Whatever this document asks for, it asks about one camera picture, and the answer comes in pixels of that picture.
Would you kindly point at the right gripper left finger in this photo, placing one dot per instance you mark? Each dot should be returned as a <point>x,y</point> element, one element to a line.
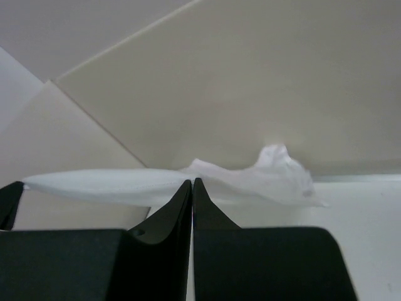
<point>147,262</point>

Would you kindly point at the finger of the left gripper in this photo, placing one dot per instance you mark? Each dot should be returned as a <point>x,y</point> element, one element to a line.
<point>10,196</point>

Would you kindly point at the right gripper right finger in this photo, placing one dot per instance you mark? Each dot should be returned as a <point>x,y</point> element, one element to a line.
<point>279,263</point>

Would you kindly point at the white tank top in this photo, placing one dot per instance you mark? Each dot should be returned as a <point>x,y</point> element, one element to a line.
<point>274,178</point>

